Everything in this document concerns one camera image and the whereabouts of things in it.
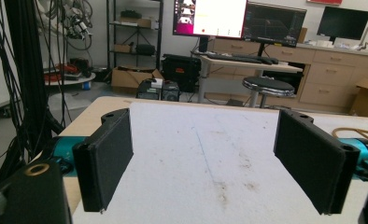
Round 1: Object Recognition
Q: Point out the monitor with dark screen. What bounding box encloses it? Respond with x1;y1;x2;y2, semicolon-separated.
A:
243;1;308;49

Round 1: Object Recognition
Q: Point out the black stand post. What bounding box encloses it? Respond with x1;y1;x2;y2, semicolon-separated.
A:
4;0;65;162

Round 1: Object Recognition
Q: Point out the round black stool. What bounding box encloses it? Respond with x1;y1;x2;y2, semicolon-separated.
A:
242;76;296;109

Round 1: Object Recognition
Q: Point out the round white platform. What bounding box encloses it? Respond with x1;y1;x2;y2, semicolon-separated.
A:
44;72;97;87

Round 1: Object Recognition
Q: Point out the red cable coil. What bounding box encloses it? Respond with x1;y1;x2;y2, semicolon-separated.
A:
44;63;80;83

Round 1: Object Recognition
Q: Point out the light standing desk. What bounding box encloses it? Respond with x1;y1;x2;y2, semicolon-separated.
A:
198;54;304;105

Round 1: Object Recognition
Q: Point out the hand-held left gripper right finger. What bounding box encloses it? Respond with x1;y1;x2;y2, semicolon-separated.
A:
273;108;361;217

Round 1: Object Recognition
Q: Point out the bundle of black cables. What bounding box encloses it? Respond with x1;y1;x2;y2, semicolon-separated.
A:
0;0;74;189

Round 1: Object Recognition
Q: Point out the monitor with white pink screen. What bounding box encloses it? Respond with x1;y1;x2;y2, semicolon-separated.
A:
172;0;248;40

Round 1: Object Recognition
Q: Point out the wooden drawer cabinet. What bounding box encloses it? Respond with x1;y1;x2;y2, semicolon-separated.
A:
208;37;368;114

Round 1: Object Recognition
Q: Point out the black keyboard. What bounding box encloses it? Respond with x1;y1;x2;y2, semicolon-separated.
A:
205;52;280;66

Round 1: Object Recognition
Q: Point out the black metal shelf rack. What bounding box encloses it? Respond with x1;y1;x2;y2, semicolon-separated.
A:
106;0;164;71

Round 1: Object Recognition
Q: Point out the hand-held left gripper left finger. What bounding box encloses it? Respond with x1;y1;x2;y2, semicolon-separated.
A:
72;107;134;214

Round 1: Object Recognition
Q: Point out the white robot with cables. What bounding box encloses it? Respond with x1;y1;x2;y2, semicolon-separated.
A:
35;0;93;52

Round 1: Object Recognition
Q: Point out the tan cable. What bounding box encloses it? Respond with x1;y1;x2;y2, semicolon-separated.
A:
331;126;368;147

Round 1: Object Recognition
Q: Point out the black switched-off monitor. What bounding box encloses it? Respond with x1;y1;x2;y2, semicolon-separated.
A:
316;6;368;42

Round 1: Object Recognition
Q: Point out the black hard case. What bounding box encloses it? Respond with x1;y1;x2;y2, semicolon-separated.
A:
161;53;203;93

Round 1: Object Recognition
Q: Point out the white table mat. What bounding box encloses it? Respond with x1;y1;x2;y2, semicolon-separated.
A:
71;101;368;224

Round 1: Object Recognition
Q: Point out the large open cardboard box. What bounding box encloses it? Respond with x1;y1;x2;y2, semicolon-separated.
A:
110;66;165;93

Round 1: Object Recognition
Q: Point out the black device with white box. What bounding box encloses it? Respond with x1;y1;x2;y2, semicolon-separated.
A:
135;77;163;101

